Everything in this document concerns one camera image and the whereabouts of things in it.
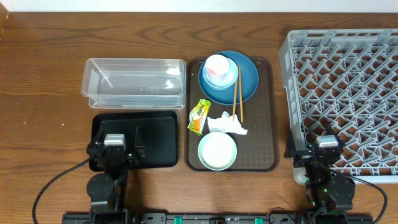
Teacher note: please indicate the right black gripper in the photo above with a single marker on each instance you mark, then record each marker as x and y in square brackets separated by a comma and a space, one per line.
[304, 155]

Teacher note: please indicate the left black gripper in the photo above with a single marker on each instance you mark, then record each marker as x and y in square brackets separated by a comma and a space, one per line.
[138, 153]

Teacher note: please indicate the green snack wrapper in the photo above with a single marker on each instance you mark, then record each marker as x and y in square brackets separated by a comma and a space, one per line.
[198, 115]

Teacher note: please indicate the white tissue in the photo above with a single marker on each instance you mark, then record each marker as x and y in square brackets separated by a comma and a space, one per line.
[226, 124]

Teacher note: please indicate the mint green bowl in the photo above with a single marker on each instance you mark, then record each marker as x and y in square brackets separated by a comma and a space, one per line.
[201, 146]

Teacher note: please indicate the wooden chopstick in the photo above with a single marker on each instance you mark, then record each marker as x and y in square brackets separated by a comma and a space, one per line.
[240, 94]
[234, 98]

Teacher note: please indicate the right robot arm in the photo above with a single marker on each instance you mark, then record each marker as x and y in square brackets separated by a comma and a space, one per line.
[331, 194]

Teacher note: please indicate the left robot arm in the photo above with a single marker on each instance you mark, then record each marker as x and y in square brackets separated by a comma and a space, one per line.
[106, 190]

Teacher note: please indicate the clear plastic waste bin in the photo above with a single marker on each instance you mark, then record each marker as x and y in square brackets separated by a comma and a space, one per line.
[135, 83]

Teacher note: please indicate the grey dishwasher rack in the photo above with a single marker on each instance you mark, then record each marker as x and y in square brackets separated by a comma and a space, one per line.
[345, 79]

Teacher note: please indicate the black plastic tray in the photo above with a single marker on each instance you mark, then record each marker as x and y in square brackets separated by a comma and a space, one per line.
[158, 130]

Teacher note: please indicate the brown serving tray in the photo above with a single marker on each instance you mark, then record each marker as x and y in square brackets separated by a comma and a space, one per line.
[258, 151]

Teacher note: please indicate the dark blue plate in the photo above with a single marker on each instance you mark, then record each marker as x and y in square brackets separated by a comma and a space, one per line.
[250, 79]

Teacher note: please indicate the light blue bowl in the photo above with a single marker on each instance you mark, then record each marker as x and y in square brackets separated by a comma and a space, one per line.
[224, 81]

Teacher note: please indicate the pink cup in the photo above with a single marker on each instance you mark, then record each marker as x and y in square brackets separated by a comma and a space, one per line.
[216, 66]

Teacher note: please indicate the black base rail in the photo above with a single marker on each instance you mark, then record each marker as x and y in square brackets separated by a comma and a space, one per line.
[161, 218]

